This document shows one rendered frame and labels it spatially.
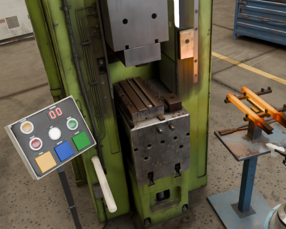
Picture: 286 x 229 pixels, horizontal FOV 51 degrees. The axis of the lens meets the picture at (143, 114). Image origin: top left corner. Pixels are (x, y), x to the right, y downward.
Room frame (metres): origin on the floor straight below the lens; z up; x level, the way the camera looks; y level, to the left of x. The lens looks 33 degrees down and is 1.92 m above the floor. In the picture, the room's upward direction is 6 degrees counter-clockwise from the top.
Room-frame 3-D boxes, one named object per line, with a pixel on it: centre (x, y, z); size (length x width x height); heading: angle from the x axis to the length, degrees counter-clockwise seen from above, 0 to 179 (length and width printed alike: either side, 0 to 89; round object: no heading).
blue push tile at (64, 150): (1.15, 0.40, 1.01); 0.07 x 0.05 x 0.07; 132
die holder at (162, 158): (1.72, -0.02, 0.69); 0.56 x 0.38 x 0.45; 17
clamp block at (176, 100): (1.60, -0.18, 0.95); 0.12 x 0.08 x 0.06; 17
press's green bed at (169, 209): (1.72, -0.02, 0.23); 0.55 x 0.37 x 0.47; 17
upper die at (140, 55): (1.69, 0.03, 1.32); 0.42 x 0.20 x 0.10; 17
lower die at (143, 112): (1.69, 0.03, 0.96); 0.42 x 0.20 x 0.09; 17
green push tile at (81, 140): (1.22, 0.32, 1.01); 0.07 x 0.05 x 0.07; 132
